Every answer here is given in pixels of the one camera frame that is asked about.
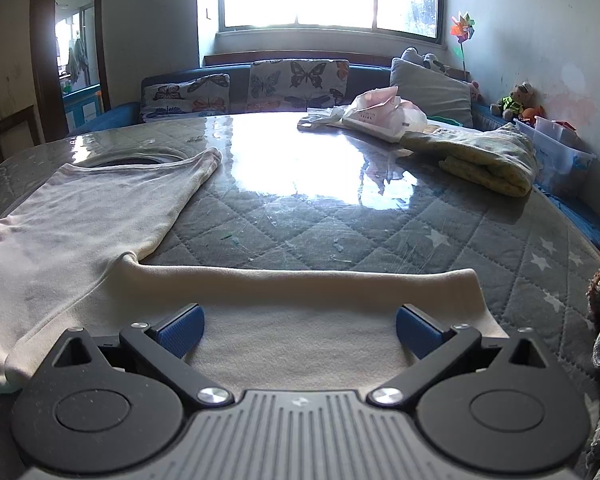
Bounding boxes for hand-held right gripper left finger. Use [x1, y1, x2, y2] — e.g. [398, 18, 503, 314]
[39, 303, 235, 407]

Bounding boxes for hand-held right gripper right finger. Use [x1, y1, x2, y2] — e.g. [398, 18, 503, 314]
[367, 303, 558, 407]

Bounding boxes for cream long-sleeved shirt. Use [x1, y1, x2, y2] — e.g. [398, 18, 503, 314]
[0, 147, 511, 397]

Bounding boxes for plastic bag with pink clothes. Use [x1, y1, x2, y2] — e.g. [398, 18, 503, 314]
[339, 86, 429, 143]

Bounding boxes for hanging clothes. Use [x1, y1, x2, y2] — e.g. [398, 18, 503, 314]
[64, 36, 90, 85]

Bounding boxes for round black induction cooktop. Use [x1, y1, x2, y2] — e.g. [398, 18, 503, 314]
[82, 146, 188, 169]

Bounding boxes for folded yellow floral cloth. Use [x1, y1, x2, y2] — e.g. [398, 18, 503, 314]
[399, 122, 539, 198]

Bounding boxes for clear plastic storage box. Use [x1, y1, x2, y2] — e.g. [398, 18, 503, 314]
[514, 115, 597, 197]

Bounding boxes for white crumpled cloth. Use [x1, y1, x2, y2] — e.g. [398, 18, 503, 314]
[297, 106, 362, 132]

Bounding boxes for small butterfly print cushion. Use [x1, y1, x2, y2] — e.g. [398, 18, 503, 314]
[141, 73, 232, 122]

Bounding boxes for grey pillow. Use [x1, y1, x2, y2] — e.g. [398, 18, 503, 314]
[389, 57, 477, 129]

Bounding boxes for white plastic container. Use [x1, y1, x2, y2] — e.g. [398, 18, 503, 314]
[534, 115, 577, 147]

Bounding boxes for blue sofa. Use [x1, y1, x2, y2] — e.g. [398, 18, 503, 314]
[102, 62, 600, 253]

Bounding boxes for teddy bear in green vest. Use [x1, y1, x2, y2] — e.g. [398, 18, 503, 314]
[497, 82, 536, 122]

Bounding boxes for black and white plush toy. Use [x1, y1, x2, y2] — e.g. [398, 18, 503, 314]
[422, 53, 452, 77]

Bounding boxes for large butterfly print cushion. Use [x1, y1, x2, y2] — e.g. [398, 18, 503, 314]
[247, 58, 351, 114]

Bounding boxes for colourful pinwheel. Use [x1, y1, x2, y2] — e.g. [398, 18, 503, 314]
[450, 10, 477, 82]

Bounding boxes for brown wooden door frame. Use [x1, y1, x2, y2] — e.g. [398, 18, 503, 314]
[29, 0, 113, 145]

